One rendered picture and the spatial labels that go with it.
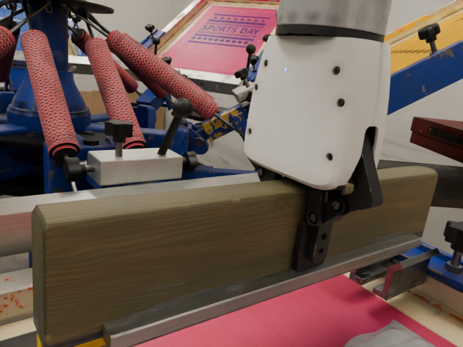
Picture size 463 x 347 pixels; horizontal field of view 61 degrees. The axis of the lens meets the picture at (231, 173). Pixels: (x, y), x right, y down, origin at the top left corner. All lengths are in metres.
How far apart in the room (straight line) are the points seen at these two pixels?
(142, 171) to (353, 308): 0.33
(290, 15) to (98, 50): 0.67
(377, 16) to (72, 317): 0.25
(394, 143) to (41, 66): 2.15
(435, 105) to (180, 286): 2.31
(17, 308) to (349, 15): 0.39
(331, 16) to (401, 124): 2.33
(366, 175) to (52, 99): 0.61
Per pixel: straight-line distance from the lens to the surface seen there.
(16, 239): 0.49
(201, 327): 0.44
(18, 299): 0.45
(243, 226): 0.26
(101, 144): 0.79
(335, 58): 0.26
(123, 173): 0.56
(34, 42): 0.88
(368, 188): 0.27
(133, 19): 4.71
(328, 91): 0.26
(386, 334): 0.48
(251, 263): 0.28
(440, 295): 0.57
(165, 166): 0.58
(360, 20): 0.27
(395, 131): 2.59
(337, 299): 0.52
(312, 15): 0.27
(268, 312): 0.47
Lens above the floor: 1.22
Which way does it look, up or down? 16 degrees down
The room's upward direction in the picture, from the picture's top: 7 degrees clockwise
